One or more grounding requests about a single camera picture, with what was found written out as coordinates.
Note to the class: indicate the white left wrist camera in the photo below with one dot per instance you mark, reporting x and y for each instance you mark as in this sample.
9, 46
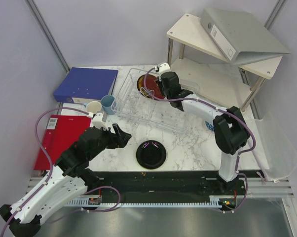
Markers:
97, 120

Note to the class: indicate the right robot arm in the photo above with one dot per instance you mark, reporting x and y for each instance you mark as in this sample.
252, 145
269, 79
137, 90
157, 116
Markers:
229, 127

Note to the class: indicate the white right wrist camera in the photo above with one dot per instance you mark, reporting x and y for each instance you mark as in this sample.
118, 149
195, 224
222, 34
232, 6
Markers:
162, 68

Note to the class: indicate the light blue ceramic mug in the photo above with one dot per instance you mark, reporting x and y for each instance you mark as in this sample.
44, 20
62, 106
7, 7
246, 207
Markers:
93, 107

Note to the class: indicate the blue ring binder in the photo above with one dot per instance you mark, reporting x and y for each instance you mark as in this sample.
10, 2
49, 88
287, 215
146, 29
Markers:
83, 85

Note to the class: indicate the red and gold lacquer bowl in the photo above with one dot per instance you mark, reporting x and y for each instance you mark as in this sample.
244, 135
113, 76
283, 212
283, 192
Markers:
152, 86

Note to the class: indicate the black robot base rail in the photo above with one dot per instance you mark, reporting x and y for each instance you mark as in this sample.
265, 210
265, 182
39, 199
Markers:
162, 186

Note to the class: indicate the white two-tier shelf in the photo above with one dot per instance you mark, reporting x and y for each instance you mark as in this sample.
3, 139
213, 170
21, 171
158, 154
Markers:
213, 85

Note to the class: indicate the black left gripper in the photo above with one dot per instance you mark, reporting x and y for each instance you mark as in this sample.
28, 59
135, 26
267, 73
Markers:
124, 137

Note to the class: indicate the black lacquer plate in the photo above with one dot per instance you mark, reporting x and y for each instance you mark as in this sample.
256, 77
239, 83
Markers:
151, 154

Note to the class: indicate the white wire dish rack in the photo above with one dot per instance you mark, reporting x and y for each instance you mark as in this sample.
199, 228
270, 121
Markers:
131, 104

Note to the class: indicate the white slotted cable duct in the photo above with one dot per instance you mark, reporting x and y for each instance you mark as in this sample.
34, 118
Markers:
88, 202

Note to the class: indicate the grey ring binder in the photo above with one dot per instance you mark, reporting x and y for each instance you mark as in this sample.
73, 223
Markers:
240, 37

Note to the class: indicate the blue triangle patterned bowl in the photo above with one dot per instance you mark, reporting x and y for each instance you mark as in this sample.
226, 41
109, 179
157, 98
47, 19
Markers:
209, 126

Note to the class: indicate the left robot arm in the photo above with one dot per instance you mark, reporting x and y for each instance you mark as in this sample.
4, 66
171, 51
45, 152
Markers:
67, 179

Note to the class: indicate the clear plastic bin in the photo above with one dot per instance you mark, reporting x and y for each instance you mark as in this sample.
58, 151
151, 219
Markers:
274, 153

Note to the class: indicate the light blue plastic cup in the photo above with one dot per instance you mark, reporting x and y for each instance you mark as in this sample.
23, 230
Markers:
107, 102

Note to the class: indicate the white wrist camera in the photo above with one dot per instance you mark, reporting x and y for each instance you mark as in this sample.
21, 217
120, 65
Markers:
162, 68
97, 120

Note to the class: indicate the red ring binder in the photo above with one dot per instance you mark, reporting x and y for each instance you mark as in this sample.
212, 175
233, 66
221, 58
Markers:
61, 132

